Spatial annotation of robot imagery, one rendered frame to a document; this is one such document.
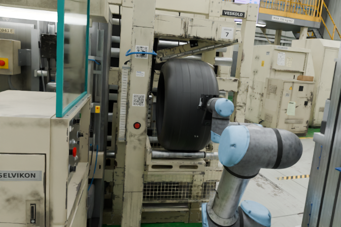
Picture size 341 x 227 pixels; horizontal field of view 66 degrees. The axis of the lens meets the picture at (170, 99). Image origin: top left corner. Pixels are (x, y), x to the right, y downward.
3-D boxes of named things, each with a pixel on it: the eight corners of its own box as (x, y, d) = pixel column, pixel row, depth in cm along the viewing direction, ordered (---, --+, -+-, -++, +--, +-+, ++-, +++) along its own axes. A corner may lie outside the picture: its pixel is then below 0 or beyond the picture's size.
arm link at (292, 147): (325, 134, 70) (259, 118, 119) (284, 130, 70) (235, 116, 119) (321, 177, 70) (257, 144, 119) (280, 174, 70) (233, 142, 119)
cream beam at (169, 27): (151, 35, 180) (153, 12, 178) (148, 37, 205) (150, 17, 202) (235, 42, 191) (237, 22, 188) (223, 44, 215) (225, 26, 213)
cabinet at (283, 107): (275, 138, 564) (283, 79, 545) (258, 130, 618) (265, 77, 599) (308, 137, 593) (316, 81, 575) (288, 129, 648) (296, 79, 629)
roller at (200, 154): (149, 155, 164) (149, 158, 160) (149, 148, 162) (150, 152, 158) (203, 156, 170) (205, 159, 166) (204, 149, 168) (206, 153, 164)
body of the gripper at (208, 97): (214, 95, 136) (222, 95, 125) (213, 111, 137) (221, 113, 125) (200, 93, 135) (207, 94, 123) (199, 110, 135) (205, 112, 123)
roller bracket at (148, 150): (145, 165, 156) (147, 149, 154) (142, 143, 194) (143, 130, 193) (151, 165, 156) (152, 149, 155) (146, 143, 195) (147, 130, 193)
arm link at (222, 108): (216, 118, 108) (218, 97, 108) (208, 115, 119) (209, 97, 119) (234, 119, 110) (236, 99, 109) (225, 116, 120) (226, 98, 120)
